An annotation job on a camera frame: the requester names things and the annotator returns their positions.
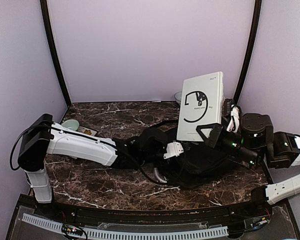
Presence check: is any black front table rail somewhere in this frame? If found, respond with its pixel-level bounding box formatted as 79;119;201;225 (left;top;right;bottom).
17;194;273;226

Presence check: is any black student bag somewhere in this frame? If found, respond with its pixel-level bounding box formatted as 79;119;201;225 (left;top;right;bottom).
136;120;237;189

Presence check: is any grey notebook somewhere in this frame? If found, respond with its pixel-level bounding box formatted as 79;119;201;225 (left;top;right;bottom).
176;71;224;142

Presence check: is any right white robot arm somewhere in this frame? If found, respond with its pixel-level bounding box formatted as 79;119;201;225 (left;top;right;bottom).
196;105;300;217

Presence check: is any floral placemat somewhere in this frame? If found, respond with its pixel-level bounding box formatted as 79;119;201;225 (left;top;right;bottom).
77;125;98;136

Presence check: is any left black frame post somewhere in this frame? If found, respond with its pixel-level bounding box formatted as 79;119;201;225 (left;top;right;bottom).
39;0;72;108

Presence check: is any black frame post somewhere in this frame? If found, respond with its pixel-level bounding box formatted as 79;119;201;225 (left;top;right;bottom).
233;0;263;105
39;0;72;108

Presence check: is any white cable duct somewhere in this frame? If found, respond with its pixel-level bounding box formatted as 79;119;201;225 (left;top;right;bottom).
21;213;229;240

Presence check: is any small white bowl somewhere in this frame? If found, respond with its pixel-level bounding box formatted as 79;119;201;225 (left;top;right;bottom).
174;91;182;105

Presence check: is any right black frame post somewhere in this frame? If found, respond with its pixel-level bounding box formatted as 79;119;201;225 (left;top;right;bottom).
233;0;263;105

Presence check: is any green bowl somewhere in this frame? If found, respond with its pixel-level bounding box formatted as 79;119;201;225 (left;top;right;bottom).
61;119;80;131

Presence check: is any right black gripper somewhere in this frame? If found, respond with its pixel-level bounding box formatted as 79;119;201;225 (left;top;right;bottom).
196;123;262;168

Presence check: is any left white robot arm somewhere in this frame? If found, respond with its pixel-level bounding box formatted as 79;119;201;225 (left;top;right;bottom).
9;113;185;218

